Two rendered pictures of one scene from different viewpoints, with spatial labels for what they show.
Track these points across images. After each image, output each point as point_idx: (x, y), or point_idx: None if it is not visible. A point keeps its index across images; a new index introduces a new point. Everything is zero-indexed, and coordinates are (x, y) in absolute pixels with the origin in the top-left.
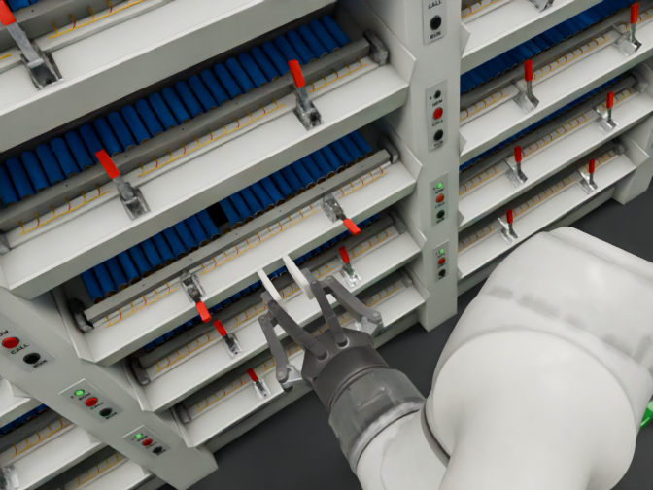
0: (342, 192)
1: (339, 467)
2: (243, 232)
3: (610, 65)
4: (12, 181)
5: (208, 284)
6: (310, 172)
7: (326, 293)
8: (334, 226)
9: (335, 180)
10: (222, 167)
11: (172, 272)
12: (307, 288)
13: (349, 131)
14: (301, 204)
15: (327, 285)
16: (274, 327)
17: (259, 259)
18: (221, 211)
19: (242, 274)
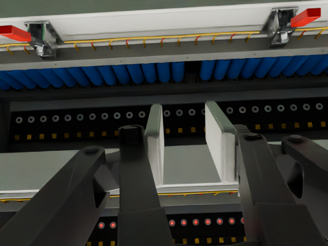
0: (25, 49)
1: None
2: (178, 57)
3: None
4: None
5: (258, 16)
6: (66, 71)
7: (116, 168)
8: (45, 17)
9: (33, 66)
10: (176, 185)
11: (285, 51)
12: (154, 174)
13: (8, 156)
14: (89, 58)
15: (106, 194)
16: (282, 154)
17: (175, 17)
18: (186, 63)
19: (210, 11)
